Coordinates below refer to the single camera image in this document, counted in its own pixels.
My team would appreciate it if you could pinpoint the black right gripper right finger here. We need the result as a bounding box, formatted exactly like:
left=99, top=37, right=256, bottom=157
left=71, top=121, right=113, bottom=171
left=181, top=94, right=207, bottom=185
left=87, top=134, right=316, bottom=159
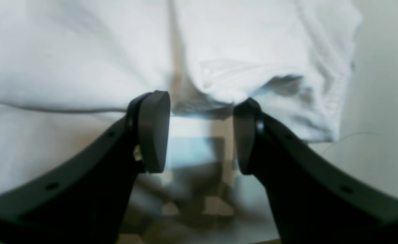
left=233, top=98, right=398, bottom=244

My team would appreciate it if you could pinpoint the white T-shirt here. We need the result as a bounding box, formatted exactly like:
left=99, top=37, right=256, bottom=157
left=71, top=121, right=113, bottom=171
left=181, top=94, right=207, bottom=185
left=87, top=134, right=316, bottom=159
left=0, top=0, right=363, bottom=194

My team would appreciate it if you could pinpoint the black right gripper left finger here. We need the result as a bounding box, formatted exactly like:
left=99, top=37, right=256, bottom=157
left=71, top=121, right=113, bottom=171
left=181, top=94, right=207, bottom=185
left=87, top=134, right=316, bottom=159
left=0, top=90, right=171, bottom=244

